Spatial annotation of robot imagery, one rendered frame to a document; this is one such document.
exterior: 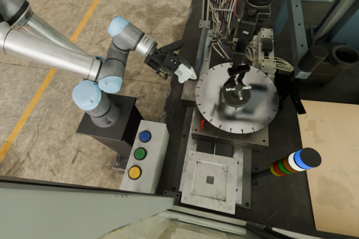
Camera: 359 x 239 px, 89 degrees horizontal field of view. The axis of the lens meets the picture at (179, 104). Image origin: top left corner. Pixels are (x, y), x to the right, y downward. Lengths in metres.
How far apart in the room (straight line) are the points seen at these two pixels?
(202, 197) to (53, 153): 1.61
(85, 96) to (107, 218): 0.70
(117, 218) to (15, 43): 0.59
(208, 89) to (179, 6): 2.16
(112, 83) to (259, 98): 0.55
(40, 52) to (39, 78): 1.94
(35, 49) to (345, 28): 1.30
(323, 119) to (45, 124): 2.22
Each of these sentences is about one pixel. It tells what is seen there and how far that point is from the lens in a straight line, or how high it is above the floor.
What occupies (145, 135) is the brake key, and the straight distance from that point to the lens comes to 0.76.
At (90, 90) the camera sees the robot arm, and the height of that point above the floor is 0.98.
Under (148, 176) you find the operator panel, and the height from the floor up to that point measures 0.90.
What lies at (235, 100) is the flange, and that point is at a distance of 0.75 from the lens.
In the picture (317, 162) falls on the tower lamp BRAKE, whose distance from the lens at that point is 0.53.
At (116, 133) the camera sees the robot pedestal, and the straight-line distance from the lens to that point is 0.98.
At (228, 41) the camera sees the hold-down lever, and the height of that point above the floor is 1.22.
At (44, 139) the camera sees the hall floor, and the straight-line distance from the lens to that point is 2.18.
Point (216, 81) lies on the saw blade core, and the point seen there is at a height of 0.95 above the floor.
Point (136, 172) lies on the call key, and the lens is 0.73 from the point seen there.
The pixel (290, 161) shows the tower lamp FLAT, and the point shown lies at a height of 1.11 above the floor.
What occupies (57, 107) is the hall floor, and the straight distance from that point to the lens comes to 2.26.
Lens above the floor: 1.61
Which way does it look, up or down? 63 degrees down
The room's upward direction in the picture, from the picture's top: 8 degrees counter-clockwise
